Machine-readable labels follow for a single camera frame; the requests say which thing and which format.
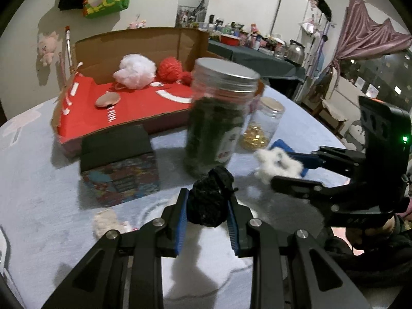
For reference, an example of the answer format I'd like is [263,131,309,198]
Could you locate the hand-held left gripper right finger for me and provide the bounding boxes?
[225,196,371,309]

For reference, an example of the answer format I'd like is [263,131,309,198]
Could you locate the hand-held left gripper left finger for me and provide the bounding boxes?
[42,187,190,309]

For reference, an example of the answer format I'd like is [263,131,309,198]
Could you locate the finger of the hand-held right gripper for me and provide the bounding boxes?
[270,174,358,214]
[288,146,367,179]

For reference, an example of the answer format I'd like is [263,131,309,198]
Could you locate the white fluffy scrunchie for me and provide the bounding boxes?
[254,148,305,185]

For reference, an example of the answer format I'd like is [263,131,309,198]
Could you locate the black fluffy pompom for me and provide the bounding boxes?
[187,166,238,227]

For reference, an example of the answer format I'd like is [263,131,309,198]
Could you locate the white plush pad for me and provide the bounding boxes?
[93,209,132,239]

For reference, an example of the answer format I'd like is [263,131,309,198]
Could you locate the cardboard box red inside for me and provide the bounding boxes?
[51,27,265,158]

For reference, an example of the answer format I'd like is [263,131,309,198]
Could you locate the red knitted ball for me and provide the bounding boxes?
[176,71,194,86]

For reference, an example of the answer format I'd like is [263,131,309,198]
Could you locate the round wooden crochet disc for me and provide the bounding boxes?
[95,92,121,107]

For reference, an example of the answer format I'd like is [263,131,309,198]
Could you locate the red foam net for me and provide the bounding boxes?
[157,57,184,82]

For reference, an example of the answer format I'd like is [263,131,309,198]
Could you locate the white mesh bath pouf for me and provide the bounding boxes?
[113,54,157,89]

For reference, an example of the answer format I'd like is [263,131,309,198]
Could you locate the person's right hand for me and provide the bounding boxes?
[352,216,398,250]

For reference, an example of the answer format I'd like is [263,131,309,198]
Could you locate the small jar of yellow capsules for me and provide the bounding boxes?
[240,97,286,150]

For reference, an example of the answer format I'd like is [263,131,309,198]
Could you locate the wooden chair white cushion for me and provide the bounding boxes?
[309,67,355,136]

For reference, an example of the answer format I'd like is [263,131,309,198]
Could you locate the printed box with black lid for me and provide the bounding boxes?
[80,125,161,207]

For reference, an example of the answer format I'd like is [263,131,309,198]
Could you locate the large glass jar metal lid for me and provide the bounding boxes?
[183,57,261,178]

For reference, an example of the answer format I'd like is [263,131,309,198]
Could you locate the steel kettle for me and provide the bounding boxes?
[283,39,306,66]

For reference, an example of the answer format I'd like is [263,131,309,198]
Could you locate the table with dark green cloth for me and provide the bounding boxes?
[208,39,306,100]

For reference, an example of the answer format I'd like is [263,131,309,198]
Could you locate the pink curtain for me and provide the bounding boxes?
[322,0,412,81]

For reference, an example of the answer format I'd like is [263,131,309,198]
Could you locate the clutter of bottles and jars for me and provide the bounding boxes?
[193,14,287,57]

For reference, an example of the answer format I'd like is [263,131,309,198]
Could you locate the white cabinet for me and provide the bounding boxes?
[270,0,332,71]

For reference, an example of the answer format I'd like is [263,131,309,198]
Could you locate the red basin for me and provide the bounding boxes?
[219,34,242,47]

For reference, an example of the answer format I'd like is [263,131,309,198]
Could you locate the pale pink plush toy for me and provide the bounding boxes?
[36,31,59,67]

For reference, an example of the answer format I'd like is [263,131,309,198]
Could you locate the wall mirror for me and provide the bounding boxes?
[175,0,214,28]

